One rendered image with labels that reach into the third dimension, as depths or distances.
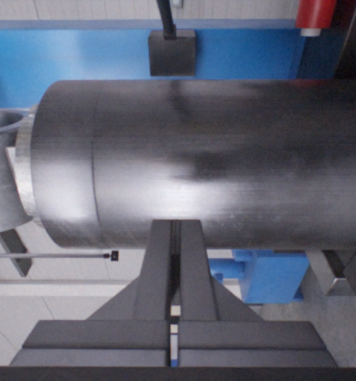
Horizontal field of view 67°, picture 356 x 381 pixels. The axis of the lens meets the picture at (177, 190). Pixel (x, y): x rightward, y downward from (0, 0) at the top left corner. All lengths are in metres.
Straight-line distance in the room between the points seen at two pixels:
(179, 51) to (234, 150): 0.38
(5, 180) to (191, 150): 0.22
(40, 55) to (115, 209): 0.55
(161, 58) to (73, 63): 0.23
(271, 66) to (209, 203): 0.52
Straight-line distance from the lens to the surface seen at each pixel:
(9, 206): 0.38
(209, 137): 0.26
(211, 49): 0.70
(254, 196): 0.27
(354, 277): 0.63
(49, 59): 0.76
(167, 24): 0.53
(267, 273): 2.86
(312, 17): 0.55
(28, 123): 0.34
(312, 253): 0.76
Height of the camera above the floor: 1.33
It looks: level
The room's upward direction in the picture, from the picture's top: 90 degrees counter-clockwise
